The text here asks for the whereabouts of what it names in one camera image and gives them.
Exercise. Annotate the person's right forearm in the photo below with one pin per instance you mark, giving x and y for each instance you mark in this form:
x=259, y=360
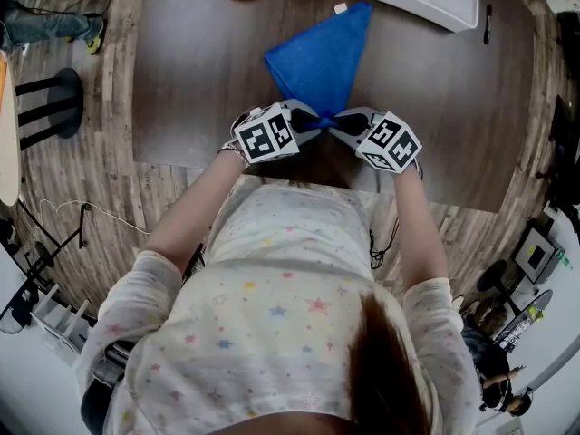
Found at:
x=419, y=238

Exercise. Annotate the person's left forearm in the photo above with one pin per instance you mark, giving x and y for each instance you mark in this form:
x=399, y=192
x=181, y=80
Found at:
x=190, y=220

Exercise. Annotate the blue towel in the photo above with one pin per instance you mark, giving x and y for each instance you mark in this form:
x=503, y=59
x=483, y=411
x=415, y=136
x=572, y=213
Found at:
x=321, y=61

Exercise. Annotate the black marker pen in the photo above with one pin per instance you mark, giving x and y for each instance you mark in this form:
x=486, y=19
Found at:
x=487, y=23

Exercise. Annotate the black metal stand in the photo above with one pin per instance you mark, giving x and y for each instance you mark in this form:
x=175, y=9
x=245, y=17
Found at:
x=50, y=247

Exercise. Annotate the white star-print shirt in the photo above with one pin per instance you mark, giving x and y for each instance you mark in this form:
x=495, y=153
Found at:
x=272, y=329

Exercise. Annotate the white wooden rack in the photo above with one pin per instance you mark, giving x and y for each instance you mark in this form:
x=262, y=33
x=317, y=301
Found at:
x=59, y=324

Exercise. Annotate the black round stool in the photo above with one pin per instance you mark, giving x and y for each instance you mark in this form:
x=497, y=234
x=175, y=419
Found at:
x=494, y=277

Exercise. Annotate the round white side table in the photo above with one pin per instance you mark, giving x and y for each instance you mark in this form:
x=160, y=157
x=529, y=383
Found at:
x=9, y=152

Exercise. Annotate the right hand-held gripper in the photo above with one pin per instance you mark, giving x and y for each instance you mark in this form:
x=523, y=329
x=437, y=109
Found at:
x=389, y=145

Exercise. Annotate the skateboard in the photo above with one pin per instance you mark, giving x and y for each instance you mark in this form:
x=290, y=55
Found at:
x=525, y=322

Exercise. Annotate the orange cloth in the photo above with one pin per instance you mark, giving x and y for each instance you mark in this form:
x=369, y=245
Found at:
x=2, y=84

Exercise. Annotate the black equipment frame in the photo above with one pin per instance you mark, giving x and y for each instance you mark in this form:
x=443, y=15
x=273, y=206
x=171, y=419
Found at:
x=562, y=152

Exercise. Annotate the white power strip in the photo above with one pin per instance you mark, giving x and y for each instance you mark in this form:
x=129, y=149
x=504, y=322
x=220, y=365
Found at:
x=24, y=50

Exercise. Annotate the grey box with black square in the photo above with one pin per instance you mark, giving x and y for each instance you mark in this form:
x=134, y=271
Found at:
x=537, y=256

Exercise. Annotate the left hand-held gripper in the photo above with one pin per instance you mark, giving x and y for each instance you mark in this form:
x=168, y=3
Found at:
x=265, y=136

